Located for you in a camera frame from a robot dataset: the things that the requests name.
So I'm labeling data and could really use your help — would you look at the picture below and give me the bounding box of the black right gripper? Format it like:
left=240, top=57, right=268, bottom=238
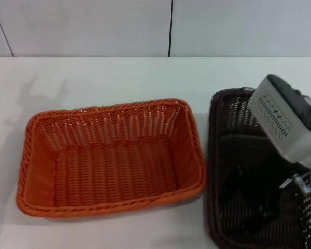
left=219, top=134, right=303, bottom=234

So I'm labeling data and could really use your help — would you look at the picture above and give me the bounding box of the dark brown woven basket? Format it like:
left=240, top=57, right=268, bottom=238
left=207, top=88, right=311, bottom=249

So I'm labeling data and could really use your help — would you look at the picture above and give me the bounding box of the orange woven plastic basket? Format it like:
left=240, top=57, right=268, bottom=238
left=16, top=98, right=207, bottom=218

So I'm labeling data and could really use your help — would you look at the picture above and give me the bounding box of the grey white wrist camera box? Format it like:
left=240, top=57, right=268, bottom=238
left=247, top=74, right=311, bottom=168

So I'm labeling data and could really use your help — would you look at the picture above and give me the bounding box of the silver metal camera bracket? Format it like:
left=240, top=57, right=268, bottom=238
left=279, top=172, right=311, bottom=195

